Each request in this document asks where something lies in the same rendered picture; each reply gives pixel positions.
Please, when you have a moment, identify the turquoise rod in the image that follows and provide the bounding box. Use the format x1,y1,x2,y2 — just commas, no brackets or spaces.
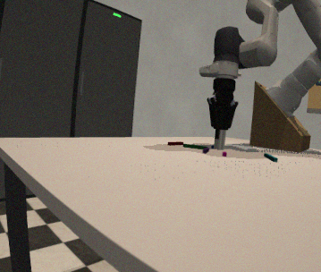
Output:
264,153,278,162

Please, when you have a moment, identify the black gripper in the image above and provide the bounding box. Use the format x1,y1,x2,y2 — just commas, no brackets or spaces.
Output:
207,78,238,149

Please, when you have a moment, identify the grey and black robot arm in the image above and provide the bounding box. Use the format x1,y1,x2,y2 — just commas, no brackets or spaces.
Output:
199,0,321,118

